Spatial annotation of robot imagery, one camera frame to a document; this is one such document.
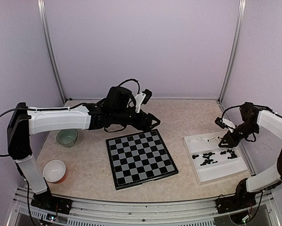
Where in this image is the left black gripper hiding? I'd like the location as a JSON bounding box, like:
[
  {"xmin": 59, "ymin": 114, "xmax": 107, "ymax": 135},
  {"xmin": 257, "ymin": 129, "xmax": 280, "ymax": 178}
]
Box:
[{"xmin": 112, "ymin": 108, "xmax": 161, "ymax": 132}]

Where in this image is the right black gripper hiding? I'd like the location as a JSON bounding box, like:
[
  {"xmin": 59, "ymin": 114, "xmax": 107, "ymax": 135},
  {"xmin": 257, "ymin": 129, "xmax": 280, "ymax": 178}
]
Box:
[{"xmin": 219, "ymin": 121, "xmax": 259, "ymax": 148}]

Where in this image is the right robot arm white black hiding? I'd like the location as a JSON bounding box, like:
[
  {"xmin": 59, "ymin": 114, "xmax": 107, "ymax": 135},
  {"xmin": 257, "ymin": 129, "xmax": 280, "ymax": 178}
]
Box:
[{"xmin": 215, "ymin": 102, "xmax": 282, "ymax": 213}]

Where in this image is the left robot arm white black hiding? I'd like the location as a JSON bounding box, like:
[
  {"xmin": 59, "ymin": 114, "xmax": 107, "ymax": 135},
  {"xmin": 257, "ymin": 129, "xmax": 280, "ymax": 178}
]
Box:
[{"xmin": 7, "ymin": 86, "xmax": 160, "ymax": 210}]

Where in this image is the black chess pieces right cluster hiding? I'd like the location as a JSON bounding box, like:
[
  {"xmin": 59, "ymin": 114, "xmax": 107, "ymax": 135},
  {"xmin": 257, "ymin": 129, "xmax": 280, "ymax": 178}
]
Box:
[{"xmin": 220, "ymin": 149, "xmax": 238, "ymax": 159}]

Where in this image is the black chess pieces cluster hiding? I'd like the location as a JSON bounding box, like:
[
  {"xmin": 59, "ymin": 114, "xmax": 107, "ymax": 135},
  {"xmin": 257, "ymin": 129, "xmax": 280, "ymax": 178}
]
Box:
[
  {"xmin": 220, "ymin": 149, "xmax": 238, "ymax": 159},
  {"xmin": 200, "ymin": 152, "xmax": 218, "ymax": 166}
]

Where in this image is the black grey chess board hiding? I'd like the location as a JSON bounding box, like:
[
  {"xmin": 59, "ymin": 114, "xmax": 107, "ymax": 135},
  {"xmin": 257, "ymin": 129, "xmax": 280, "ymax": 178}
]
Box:
[{"xmin": 106, "ymin": 129, "xmax": 179, "ymax": 190}]

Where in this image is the white plastic tray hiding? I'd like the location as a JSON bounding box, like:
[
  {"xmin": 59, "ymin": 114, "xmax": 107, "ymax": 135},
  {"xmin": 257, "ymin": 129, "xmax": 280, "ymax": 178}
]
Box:
[{"xmin": 183, "ymin": 132, "xmax": 248, "ymax": 185}]

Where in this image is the green glass bowl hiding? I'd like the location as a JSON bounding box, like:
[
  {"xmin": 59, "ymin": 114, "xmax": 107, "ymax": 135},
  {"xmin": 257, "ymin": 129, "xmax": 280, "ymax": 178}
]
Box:
[{"xmin": 56, "ymin": 129, "xmax": 78, "ymax": 147}]

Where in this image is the white orange bowl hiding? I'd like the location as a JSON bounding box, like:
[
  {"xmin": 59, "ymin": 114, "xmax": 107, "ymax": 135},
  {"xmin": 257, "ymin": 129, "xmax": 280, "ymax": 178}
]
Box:
[{"xmin": 42, "ymin": 160, "xmax": 66, "ymax": 184}]

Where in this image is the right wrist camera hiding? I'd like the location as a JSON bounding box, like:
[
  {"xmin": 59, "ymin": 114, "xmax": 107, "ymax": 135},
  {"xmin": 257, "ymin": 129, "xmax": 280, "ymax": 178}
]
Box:
[{"xmin": 215, "ymin": 117, "xmax": 236, "ymax": 133}]

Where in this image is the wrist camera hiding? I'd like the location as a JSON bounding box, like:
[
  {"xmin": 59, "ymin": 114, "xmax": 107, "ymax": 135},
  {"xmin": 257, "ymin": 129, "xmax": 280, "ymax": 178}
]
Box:
[
  {"xmin": 215, "ymin": 117, "xmax": 236, "ymax": 133},
  {"xmin": 135, "ymin": 89, "xmax": 152, "ymax": 113}
]

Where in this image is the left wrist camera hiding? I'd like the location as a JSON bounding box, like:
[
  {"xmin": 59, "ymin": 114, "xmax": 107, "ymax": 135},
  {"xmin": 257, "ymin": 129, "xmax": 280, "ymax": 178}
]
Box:
[{"xmin": 135, "ymin": 89, "xmax": 152, "ymax": 113}]

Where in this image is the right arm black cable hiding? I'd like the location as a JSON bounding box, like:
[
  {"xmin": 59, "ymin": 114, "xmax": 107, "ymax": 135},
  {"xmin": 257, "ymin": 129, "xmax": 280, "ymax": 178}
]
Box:
[{"xmin": 221, "ymin": 105, "xmax": 242, "ymax": 121}]

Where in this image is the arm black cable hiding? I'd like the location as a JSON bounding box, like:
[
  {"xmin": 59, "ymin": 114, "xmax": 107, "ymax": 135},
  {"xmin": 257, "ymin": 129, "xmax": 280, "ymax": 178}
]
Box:
[
  {"xmin": 0, "ymin": 103, "xmax": 85, "ymax": 157},
  {"xmin": 221, "ymin": 105, "xmax": 242, "ymax": 121}
]

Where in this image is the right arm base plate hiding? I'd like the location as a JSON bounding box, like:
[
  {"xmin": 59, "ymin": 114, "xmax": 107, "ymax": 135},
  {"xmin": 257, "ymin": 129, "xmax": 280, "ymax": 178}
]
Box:
[{"xmin": 215, "ymin": 195, "xmax": 257, "ymax": 214}]

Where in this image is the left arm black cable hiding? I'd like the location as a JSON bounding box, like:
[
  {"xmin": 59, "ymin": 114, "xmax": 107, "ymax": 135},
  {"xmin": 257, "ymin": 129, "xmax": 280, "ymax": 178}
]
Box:
[{"xmin": 0, "ymin": 103, "xmax": 85, "ymax": 157}]

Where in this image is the aluminium front rail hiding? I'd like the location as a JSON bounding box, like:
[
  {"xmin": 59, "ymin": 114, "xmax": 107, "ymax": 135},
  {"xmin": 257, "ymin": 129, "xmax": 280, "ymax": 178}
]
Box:
[{"xmin": 6, "ymin": 186, "xmax": 281, "ymax": 226}]

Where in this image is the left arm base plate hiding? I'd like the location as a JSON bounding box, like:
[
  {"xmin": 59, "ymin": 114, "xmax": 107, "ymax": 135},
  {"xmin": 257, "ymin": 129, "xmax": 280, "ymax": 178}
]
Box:
[{"xmin": 31, "ymin": 194, "xmax": 73, "ymax": 215}]

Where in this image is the right aluminium frame post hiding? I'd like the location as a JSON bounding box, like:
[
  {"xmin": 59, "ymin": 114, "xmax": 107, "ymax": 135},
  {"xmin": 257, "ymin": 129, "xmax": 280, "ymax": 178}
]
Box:
[{"xmin": 218, "ymin": 0, "xmax": 247, "ymax": 104}]

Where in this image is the aluminium frame post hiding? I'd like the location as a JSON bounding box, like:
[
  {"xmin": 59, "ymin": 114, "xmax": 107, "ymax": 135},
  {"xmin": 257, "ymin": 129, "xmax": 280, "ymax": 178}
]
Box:
[
  {"xmin": 37, "ymin": 0, "xmax": 67, "ymax": 104},
  {"xmin": 218, "ymin": 0, "xmax": 247, "ymax": 104}
]

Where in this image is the left aluminium frame post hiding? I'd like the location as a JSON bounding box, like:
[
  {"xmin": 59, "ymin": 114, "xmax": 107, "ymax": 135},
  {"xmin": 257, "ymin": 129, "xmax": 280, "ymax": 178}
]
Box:
[{"xmin": 37, "ymin": 0, "xmax": 67, "ymax": 104}]

